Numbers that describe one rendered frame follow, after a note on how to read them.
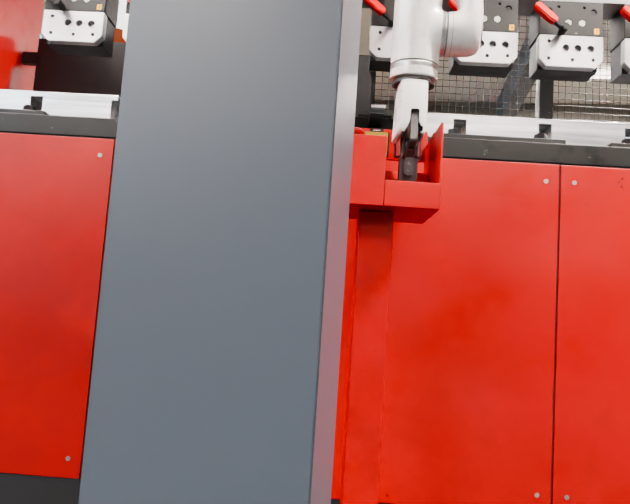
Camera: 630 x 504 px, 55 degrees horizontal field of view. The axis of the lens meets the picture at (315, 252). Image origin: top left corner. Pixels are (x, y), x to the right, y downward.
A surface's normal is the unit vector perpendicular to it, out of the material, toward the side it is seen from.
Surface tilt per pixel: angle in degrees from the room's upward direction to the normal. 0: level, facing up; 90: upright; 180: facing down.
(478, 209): 90
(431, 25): 97
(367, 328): 90
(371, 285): 90
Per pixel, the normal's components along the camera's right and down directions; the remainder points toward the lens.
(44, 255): -0.03, -0.11
